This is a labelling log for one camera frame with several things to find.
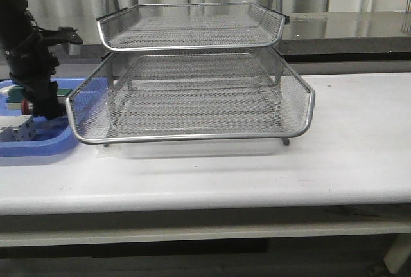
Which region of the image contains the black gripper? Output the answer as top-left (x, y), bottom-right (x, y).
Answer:
top-left (3, 26), bottom-right (83, 120)

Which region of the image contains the red emergency push button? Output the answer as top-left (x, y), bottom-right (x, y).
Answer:
top-left (21, 98), bottom-right (35, 116)

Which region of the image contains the silver mesh tray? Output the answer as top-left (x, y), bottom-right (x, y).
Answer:
top-left (96, 2), bottom-right (289, 51)
top-left (66, 48), bottom-right (315, 145)
top-left (107, 79), bottom-right (281, 139)

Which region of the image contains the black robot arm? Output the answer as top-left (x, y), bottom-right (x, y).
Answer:
top-left (1, 0), bottom-right (83, 120)

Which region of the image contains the blue plastic tray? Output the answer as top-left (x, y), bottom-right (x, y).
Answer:
top-left (1, 78), bottom-right (85, 157)

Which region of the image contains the dark granite counter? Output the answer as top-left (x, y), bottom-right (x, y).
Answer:
top-left (27, 12), bottom-right (411, 64)

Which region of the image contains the white table leg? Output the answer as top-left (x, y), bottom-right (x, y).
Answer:
top-left (383, 233), bottom-right (411, 274)

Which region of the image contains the green and beige switch block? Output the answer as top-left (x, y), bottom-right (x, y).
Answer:
top-left (5, 85), bottom-right (72, 110)

